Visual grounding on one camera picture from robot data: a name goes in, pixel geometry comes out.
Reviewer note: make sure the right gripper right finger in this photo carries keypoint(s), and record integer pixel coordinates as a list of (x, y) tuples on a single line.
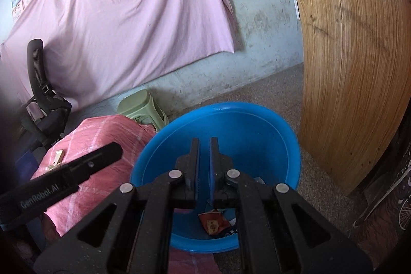
[(278, 230)]

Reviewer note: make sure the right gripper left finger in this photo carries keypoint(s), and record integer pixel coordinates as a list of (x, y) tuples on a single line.
[(130, 230)]

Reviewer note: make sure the red wrapper in basin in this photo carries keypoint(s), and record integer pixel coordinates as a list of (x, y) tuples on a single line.
[(214, 222)]

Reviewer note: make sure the black office chair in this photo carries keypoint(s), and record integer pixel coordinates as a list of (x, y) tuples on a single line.
[(44, 117)]

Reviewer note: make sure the pink checked tablecloth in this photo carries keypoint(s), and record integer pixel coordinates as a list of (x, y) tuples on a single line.
[(90, 135)]

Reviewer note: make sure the blue plastic basin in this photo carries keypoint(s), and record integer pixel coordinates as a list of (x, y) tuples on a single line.
[(259, 142)]

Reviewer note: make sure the green plastic stool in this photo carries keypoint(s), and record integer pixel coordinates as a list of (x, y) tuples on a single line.
[(143, 109)]

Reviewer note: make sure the pink hanging sheet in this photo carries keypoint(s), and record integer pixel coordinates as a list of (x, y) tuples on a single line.
[(95, 49)]

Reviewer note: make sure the wooden cabinet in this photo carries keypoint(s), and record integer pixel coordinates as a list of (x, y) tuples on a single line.
[(356, 82)]

